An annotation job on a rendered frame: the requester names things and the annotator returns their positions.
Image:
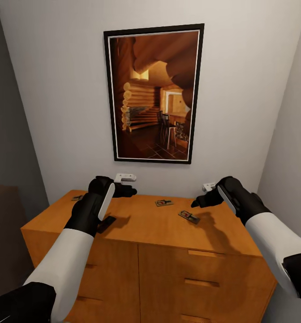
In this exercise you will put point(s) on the picture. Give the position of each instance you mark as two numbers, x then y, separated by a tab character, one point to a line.
153	78

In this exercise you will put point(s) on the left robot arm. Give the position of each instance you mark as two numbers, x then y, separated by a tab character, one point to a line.
49	293

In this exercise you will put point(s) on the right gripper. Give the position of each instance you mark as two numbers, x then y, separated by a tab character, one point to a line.
204	201

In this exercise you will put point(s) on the cabinet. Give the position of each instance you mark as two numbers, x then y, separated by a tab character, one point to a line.
153	266

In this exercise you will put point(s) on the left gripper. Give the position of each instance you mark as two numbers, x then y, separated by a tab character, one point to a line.
125	191

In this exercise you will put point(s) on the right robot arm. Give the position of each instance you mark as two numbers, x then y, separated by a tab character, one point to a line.
279	245

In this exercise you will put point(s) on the door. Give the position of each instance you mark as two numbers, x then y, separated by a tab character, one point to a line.
22	192

